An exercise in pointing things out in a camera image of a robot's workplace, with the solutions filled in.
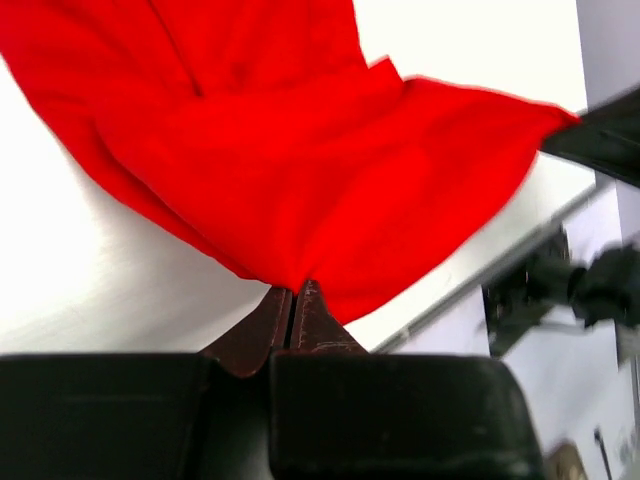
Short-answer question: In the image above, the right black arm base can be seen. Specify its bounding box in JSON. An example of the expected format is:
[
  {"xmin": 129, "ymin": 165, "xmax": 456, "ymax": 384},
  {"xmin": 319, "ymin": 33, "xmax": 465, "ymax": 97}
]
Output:
[{"xmin": 482, "ymin": 227, "xmax": 639, "ymax": 357}]

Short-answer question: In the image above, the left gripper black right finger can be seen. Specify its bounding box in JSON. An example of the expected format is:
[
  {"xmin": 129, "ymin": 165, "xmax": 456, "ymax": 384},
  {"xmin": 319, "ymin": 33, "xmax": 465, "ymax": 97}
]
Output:
[{"xmin": 269, "ymin": 281, "xmax": 545, "ymax": 479}]

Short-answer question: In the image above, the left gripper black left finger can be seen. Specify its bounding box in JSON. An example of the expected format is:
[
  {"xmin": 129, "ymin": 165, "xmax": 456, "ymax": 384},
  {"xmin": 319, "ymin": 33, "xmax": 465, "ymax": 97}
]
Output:
[{"xmin": 1, "ymin": 288, "xmax": 293, "ymax": 479}]

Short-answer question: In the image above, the red t shirt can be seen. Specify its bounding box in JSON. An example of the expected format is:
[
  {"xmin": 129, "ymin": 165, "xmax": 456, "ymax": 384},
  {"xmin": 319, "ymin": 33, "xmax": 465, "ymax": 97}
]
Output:
[{"xmin": 1, "ymin": 1, "xmax": 578, "ymax": 323}]

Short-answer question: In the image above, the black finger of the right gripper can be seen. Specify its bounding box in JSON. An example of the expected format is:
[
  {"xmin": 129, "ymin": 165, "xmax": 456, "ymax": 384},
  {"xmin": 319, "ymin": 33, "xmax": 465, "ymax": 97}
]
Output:
[{"xmin": 541, "ymin": 86, "xmax": 640, "ymax": 188}]

